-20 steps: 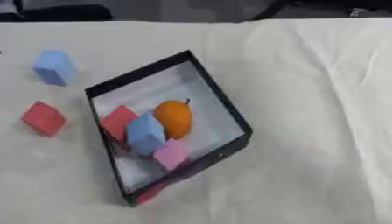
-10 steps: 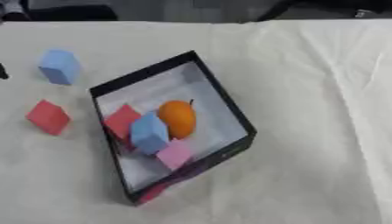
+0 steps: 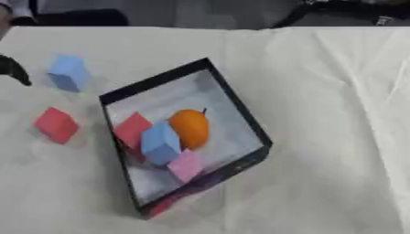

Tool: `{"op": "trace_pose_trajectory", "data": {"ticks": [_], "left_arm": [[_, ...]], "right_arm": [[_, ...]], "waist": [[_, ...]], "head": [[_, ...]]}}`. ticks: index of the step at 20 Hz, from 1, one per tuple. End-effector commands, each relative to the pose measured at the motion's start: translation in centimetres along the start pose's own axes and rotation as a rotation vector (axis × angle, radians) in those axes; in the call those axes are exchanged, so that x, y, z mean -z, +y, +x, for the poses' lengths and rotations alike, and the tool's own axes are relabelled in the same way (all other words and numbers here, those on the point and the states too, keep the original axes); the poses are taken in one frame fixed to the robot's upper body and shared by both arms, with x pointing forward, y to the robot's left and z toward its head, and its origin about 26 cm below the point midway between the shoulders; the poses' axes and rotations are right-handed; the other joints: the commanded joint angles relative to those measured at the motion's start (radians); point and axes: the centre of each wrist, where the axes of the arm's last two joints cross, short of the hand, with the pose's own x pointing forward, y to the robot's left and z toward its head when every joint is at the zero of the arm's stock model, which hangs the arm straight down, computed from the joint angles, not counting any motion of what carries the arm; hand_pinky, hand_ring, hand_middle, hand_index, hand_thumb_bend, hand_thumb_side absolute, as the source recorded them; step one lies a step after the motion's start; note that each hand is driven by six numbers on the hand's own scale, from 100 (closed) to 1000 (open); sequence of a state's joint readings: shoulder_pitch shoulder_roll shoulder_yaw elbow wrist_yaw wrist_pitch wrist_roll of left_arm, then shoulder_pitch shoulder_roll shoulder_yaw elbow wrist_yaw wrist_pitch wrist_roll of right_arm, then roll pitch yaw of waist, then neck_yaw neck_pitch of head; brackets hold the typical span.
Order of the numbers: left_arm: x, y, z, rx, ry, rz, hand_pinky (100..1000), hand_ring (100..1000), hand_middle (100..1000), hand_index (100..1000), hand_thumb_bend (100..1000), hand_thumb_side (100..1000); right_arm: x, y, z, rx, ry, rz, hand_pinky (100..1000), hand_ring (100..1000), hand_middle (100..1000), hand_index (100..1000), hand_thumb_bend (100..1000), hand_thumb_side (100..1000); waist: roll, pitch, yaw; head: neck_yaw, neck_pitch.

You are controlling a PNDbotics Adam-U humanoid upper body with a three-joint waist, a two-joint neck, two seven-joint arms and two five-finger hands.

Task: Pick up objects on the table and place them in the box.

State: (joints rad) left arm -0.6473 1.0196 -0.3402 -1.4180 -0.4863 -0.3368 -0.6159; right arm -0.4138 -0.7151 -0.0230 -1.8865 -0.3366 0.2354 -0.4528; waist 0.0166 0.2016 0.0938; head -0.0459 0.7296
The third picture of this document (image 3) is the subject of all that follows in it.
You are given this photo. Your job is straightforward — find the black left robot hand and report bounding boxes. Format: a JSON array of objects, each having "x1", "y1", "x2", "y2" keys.
[{"x1": 0, "y1": 54, "x2": 34, "y2": 87}]

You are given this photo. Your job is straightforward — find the black chair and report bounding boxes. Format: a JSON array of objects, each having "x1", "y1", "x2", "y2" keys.
[{"x1": 9, "y1": 8, "x2": 130, "y2": 27}]

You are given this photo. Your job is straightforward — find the blue block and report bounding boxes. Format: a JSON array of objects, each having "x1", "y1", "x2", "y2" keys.
[
  {"x1": 46, "y1": 54, "x2": 92, "y2": 93},
  {"x1": 139, "y1": 121, "x2": 183, "y2": 166}
]

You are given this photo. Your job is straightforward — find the red block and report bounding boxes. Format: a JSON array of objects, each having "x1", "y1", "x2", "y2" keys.
[
  {"x1": 112, "y1": 112, "x2": 156, "y2": 151},
  {"x1": 32, "y1": 106, "x2": 81, "y2": 145}
]

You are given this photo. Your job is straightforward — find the pink block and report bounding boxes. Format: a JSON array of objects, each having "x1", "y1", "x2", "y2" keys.
[{"x1": 167, "y1": 148, "x2": 205, "y2": 184}]

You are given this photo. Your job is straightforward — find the black box with white inside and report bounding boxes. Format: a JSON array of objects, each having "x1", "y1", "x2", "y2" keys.
[{"x1": 97, "y1": 57, "x2": 275, "y2": 220}]

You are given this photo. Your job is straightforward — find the orange toy fruit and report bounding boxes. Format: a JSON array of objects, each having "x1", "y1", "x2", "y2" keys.
[{"x1": 167, "y1": 107, "x2": 211, "y2": 151}]

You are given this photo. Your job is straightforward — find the black bag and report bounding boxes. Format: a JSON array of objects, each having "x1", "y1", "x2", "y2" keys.
[{"x1": 272, "y1": 0, "x2": 410, "y2": 29}]

